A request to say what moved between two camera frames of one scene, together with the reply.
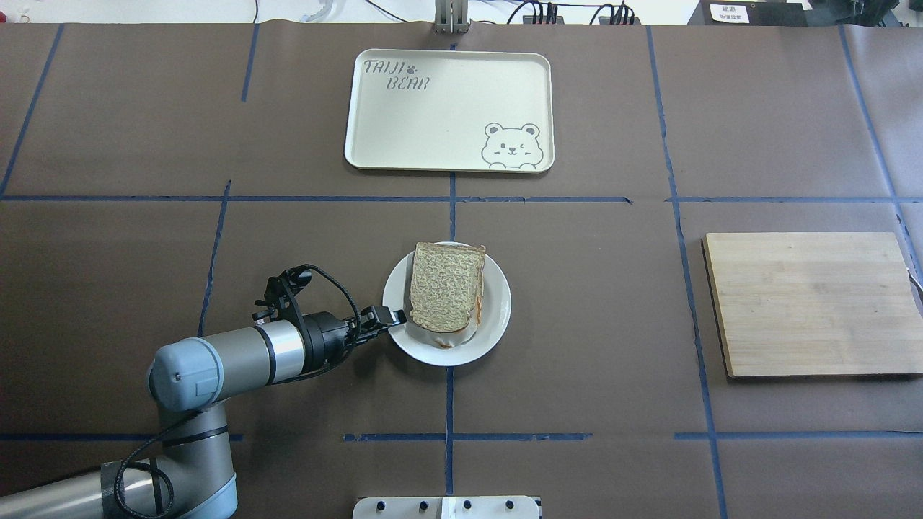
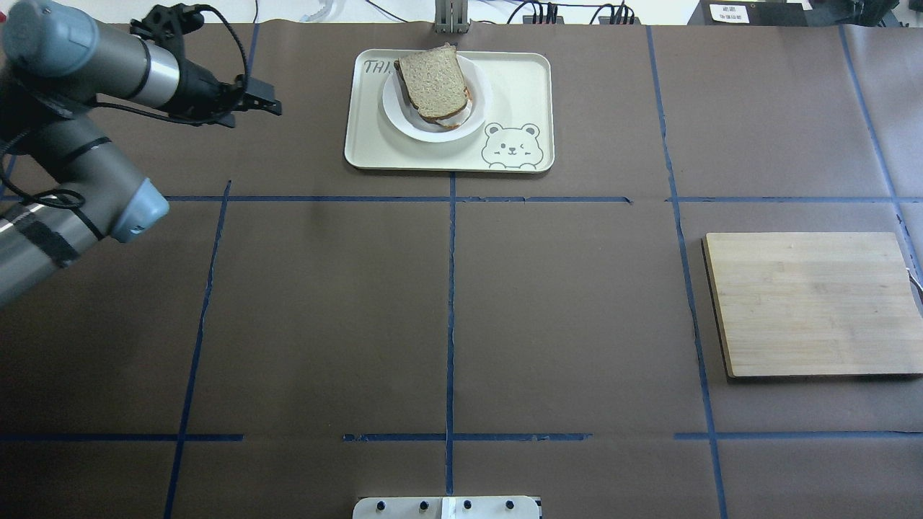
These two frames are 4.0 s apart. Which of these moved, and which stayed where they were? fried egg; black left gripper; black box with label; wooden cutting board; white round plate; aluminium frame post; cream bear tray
Moved: fried egg; black left gripper; white round plate
Stayed: aluminium frame post; cream bear tray; black box with label; wooden cutting board
